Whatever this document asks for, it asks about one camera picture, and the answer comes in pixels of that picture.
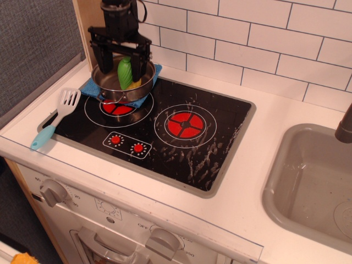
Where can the red stove knob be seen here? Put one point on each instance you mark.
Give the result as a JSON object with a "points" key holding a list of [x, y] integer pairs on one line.
{"points": [[138, 148], [116, 140]]}

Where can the grey oven knob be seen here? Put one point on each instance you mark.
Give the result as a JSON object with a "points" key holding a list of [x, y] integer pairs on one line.
{"points": [[163, 243]]}

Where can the grey spatula blue handle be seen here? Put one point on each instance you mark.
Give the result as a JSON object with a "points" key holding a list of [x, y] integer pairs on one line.
{"points": [[67, 103]]}

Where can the grey timer knob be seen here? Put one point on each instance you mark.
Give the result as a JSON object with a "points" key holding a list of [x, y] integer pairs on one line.
{"points": [[52, 192]]}

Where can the blue cloth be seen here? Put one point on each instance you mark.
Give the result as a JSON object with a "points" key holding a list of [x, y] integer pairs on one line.
{"points": [[92, 90]]}

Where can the right red stove knob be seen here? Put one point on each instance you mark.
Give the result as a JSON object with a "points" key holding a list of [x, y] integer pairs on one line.
{"points": [[138, 148]]}

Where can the wooden side post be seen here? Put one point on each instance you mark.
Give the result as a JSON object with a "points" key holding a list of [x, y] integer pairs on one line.
{"points": [[88, 13]]}

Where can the grey sink basin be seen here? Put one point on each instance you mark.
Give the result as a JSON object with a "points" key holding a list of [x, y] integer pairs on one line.
{"points": [[308, 191]]}

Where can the grey oven door handle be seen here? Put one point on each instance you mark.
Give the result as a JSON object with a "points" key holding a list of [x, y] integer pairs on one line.
{"points": [[96, 248]]}

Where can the grey faucet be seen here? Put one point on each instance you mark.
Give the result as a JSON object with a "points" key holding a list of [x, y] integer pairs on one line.
{"points": [[343, 132]]}

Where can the green yellow toy corn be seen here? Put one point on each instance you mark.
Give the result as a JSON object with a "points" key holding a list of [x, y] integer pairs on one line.
{"points": [[125, 75]]}

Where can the black toy stovetop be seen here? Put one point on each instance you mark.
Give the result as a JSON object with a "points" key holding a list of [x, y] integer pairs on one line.
{"points": [[190, 135]]}

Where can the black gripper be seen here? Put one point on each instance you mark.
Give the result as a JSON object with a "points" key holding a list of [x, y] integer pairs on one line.
{"points": [[121, 25]]}

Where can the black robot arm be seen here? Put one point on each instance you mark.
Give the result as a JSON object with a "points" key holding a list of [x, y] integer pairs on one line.
{"points": [[115, 2]]}

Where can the stainless steel pot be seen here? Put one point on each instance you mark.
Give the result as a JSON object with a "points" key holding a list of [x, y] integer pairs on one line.
{"points": [[118, 85]]}

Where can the left red stove knob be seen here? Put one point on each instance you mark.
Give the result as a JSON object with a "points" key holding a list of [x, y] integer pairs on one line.
{"points": [[116, 140]]}

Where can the orange yellow object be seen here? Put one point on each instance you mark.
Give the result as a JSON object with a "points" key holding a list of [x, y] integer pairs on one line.
{"points": [[24, 258]]}

